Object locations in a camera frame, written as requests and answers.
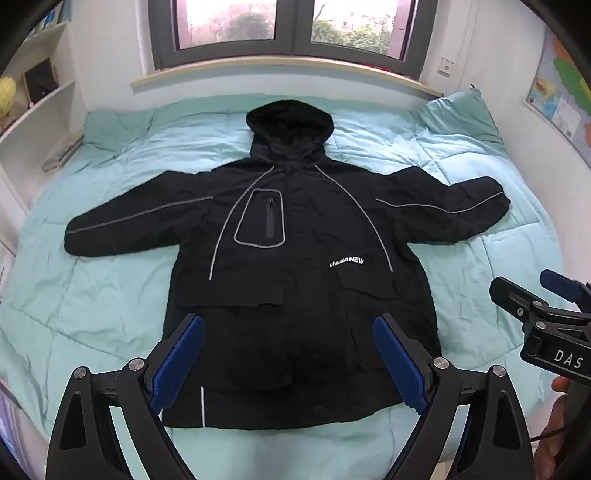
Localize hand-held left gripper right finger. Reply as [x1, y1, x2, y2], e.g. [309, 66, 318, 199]
[373, 314, 539, 480]

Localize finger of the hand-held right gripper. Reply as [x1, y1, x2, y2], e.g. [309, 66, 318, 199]
[539, 270, 591, 317]
[489, 276, 552, 321]

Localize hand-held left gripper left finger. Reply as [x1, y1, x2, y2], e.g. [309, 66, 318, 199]
[46, 314, 206, 480]

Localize black hooded jacket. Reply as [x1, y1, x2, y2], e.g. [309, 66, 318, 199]
[65, 99, 511, 430]

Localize person's right hand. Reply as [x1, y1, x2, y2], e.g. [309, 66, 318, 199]
[531, 375, 573, 480]

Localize mint green quilted blanket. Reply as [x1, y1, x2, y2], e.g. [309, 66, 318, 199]
[0, 88, 573, 462]

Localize mint green pillow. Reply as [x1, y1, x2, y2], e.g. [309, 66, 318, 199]
[411, 88, 504, 160]

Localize stack of flat books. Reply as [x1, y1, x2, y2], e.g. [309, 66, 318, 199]
[42, 143, 80, 174]

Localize white bookshelf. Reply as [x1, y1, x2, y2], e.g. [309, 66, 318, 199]
[0, 0, 88, 259]

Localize cream window sill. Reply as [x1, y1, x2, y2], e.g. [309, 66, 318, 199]
[130, 62, 444, 99]

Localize black box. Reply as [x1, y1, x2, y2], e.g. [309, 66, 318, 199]
[22, 58, 58, 104]

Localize yellow plush toy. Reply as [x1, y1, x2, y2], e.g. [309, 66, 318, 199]
[0, 76, 18, 132]

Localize grey framed window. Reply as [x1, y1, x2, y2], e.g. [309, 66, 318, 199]
[148, 0, 432, 79]

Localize row of upright books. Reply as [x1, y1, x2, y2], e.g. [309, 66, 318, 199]
[28, 0, 63, 33]

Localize wall map poster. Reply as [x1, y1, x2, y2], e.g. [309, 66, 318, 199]
[526, 32, 591, 158]

